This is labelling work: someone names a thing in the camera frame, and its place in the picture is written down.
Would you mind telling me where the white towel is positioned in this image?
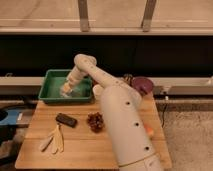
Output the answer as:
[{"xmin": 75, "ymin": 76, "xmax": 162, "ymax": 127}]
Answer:
[{"xmin": 60, "ymin": 89, "xmax": 80, "ymax": 98}]

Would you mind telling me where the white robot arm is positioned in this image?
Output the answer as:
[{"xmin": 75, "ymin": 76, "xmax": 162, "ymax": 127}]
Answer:
[{"xmin": 60, "ymin": 54, "xmax": 164, "ymax": 171}]

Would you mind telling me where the green plastic tray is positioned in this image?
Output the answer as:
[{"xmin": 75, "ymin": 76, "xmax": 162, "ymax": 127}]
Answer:
[{"xmin": 38, "ymin": 69, "xmax": 92, "ymax": 104}]

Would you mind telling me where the white paper cup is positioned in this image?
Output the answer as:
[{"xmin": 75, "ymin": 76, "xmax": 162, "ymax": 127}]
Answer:
[{"xmin": 93, "ymin": 84, "xmax": 103, "ymax": 100}]

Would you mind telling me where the black rectangular block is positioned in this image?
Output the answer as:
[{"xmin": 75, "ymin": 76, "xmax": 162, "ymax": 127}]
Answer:
[{"xmin": 56, "ymin": 113, "xmax": 77, "ymax": 128}]

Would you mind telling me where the bunch of red grapes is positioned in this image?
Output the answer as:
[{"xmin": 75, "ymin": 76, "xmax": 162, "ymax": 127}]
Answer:
[{"xmin": 87, "ymin": 112, "xmax": 104, "ymax": 133}]

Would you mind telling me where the wooden spatula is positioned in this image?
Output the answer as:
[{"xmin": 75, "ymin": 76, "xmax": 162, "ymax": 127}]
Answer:
[{"xmin": 56, "ymin": 125, "xmax": 64, "ymax": 152}]

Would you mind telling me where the wooden spoon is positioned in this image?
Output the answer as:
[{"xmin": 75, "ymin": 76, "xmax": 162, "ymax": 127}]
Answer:
[{"xmin": 39, "ymin": 132, "xmax": 54, "ymax": 152}]

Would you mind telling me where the blue object at left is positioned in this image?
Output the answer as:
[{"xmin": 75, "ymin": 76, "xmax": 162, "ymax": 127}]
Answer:
[{"xmin": 0, "ymin": 109, "xmax": 22, "ymax": 126}]

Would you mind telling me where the orange small object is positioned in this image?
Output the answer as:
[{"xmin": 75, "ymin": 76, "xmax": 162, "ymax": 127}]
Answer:
[{"xmin": 144, "ymin": 125, "xmax": 154, "ymax": 138}]

